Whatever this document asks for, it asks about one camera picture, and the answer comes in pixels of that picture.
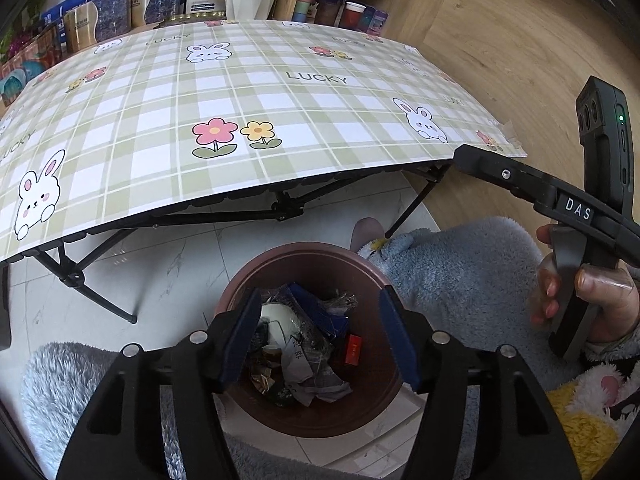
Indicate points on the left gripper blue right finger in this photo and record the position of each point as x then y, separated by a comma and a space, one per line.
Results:
402, 328

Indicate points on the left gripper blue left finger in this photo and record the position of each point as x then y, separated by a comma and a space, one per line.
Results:
241, 323

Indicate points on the white paper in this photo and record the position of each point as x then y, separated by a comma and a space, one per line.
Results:
308, 376

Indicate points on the red cigarette pack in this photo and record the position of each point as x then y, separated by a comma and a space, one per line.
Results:
353, 349

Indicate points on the blue paper tray box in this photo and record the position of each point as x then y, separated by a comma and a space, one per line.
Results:
331, 324

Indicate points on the dark red trash bin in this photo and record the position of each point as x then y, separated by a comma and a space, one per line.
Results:
345, 284

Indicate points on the person's right hand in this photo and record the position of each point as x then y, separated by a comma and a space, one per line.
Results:
612, 290

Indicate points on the white plastic lid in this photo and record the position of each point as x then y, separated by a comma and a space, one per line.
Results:
282, 324

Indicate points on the checked bunny tablecloth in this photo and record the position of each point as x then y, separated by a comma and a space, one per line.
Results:
164, 117

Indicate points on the small blue carton box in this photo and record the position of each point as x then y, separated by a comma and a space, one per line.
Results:
372, 21

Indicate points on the red paper cup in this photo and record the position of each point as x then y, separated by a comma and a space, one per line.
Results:
351, 15

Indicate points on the dark brown cup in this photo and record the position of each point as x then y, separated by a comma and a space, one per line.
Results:
327, 11

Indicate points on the golden leaf tray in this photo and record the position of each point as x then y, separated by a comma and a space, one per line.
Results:
197, 17

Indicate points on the pink blossom flower arrangement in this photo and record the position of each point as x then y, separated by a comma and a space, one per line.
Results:
29, 47

